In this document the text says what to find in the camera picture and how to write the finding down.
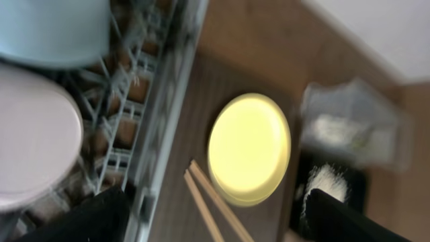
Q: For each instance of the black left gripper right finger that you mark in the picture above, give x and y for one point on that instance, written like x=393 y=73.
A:
x=331 y=220

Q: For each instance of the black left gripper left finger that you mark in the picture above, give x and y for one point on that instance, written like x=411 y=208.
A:
x=103 y=218

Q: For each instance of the wooden chopstick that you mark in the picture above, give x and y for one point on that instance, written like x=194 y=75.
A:
x=202 y=207
x=229 y=215

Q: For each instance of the pink shallow bowl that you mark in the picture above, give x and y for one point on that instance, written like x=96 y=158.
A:
x=41 y=136

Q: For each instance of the yellow round plate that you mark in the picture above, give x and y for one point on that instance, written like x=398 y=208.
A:
x=249 y=149

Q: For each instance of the light blue bowl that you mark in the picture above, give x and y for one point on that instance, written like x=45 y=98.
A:
x=55 y=33

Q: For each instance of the clear plastic waste bin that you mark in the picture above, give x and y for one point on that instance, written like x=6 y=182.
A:
x=354 y=121

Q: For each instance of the brown plastic serving tray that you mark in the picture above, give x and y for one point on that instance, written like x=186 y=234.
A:
x=212 y=84

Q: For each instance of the black rectangular tray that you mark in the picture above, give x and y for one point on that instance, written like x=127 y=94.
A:
x=331 y=174

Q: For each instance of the grey plastic dish rack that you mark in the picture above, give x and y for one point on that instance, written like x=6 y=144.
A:
x=130 y=101

